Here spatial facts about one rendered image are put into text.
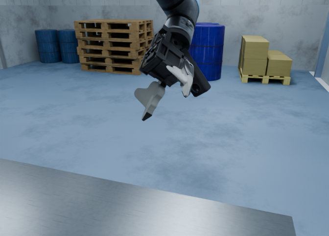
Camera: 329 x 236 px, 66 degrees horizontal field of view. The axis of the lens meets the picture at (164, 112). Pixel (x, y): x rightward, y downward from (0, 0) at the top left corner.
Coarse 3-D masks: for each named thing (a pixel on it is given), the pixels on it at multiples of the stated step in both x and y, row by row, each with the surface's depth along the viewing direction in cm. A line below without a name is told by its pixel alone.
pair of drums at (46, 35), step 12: (36, 36) 600; (48, 36) 598; (60, 36) 595; (72, 36) 596; (48, 48) 606; (60, 48) 612; (72, 48) 604; (48, 60) 616; (60, 60) 636; (72, 60) 613
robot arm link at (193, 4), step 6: (186, 0) 61; (192, 0) 64; (198, 0) 67; (180, 6) 61; (186, 6) 62; (192, 6) 63; (198, 6) 66; (168, 12) 63; (174, 12) 62; (180, 12) 61; (186, 12) 62; (192, 12) 63; (198, 12) 67; (168, 18) 62; (192, 18) 62
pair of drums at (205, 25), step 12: (204, 24) 482; (216, 24) 458; (204, 36) 439; (216, 36) 441; (192, 48) 461; (204, 48) 447; (216, 48) 449; (204, 60) 455; (216, 60) 458; (204, 72) 463; (216, 72) 468
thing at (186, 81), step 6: (168, 66) 48; (174, 66) 52; (174, 72) 48; (180, 72) 51; (180, 78) 48; (186, 78) 49; (192, 78) 50; (180, 84) 50; (186, 84) 48; (186, 90) 47; (186, 96) 46
